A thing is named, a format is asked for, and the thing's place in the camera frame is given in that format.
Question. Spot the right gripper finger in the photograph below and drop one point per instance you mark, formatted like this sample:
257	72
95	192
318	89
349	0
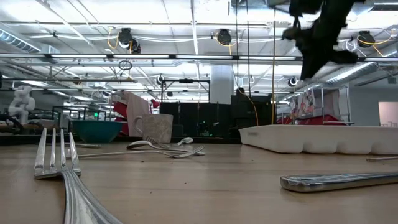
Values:
312	63
345	57

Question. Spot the silver fork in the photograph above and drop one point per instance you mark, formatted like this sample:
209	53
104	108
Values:
70	186
124	152
157	141
384	158

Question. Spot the silver knife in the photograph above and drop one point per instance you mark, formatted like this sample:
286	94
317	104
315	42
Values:
342	182
88	145

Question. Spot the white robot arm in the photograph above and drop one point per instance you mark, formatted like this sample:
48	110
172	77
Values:
21	102

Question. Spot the metal shelf rack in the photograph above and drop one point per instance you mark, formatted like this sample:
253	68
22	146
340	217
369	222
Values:
323	102

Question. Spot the red bin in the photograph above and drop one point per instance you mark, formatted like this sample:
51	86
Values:
314	119

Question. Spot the pale pink board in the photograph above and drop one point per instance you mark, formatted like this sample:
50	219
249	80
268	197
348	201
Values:
388	113

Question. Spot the white cutlery tray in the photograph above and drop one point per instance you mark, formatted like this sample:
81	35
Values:
311	140

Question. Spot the person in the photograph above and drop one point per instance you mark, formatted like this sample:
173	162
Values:
240	91

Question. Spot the white pillar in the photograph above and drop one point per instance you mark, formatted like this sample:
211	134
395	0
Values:
222	84

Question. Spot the black partition screens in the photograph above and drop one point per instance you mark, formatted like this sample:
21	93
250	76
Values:
217	115

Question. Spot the long ceiling light bar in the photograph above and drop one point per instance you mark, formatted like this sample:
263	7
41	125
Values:
202	57

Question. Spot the small red object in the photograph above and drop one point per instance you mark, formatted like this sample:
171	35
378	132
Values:
154	103

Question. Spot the grey speckled mug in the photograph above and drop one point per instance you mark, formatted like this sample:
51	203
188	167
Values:
157	127

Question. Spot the pale pink cloth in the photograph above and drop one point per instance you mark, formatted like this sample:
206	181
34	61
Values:
136	105

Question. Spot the red fabric object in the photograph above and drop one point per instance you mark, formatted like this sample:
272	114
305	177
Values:
119	112

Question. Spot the teal bowl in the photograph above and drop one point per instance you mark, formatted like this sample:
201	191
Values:
96	130

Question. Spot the black rack with green light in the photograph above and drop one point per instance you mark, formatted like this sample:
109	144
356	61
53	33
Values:
81	107

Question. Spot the silver air duct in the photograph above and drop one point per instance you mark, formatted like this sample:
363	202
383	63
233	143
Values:
348	73
23	43

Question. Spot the black stand frame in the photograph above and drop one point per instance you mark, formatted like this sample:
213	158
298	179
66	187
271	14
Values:
185	81

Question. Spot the black metal table frame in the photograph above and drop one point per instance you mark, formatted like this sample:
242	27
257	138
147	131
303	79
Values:
126	139

